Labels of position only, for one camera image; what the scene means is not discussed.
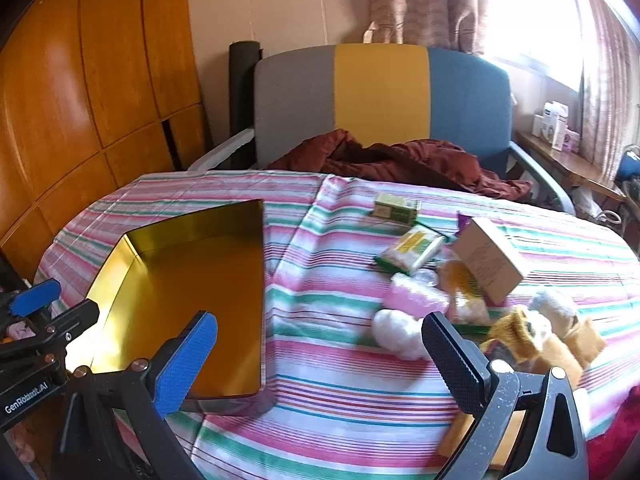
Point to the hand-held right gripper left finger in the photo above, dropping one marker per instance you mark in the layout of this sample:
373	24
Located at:
185	365

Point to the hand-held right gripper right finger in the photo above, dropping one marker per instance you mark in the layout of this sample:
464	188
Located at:
452	365

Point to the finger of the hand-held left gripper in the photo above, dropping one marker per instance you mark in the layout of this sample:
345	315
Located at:
65	322
35	297

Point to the white plastic bag ball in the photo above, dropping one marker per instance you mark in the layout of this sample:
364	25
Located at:
395	332

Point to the yellow snack packet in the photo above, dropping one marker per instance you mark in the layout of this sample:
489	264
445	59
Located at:
462	295

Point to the pink hair roller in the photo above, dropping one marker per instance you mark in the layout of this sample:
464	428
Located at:
410	292

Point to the gold tin tray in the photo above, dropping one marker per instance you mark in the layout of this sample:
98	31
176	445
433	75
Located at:
200	270

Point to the beige cardboard box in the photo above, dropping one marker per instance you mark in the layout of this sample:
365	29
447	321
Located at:
487	260

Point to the clear snack packet green trim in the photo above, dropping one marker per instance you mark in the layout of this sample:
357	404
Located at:
412	250

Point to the purple pouch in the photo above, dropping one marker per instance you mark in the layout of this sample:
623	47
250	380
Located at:
462	221

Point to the green and white box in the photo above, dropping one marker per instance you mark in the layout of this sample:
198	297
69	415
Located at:
395	207

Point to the striped tablecloth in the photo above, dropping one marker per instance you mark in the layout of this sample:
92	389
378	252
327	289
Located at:
350	260

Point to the red cloth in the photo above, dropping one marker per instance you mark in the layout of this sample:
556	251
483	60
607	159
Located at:
615	445

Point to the maroon jacket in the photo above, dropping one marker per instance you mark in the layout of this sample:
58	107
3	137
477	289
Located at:
425	160

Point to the wooden wardrobe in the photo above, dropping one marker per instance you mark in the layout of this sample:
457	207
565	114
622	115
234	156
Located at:
75	85

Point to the wooden side table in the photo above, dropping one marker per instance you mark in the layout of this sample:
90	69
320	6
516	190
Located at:
560	157

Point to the small pink box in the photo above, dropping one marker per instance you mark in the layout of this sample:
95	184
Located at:
572	141

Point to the white carton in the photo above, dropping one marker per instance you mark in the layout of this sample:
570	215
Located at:
556	122

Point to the blue round object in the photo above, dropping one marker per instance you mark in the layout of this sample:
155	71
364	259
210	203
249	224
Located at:
629	165

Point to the black rolled mat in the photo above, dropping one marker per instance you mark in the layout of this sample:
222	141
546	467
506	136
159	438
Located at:
242	90

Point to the grey yellow blue chair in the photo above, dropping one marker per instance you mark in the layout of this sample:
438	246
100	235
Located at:
295	95

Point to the beige patterned curtain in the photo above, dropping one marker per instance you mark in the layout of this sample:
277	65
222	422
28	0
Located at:
610	60
430	0

